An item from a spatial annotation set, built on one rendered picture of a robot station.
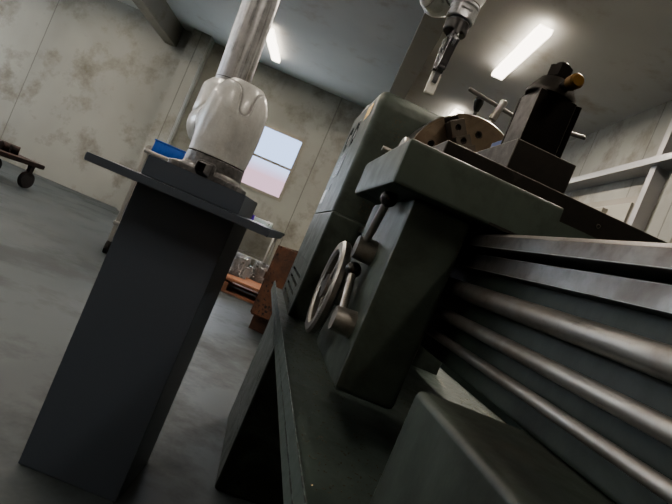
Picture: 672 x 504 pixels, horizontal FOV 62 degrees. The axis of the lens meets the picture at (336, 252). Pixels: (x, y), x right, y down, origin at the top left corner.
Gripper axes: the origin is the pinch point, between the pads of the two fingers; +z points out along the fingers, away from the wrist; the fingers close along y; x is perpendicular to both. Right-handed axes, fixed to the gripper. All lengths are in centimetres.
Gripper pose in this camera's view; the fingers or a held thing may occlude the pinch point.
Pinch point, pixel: (432, 83)
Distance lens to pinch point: 179.9
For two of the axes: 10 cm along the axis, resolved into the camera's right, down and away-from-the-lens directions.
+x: 9.1, 3.9, 1.4
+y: 1.2, 0.6, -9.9
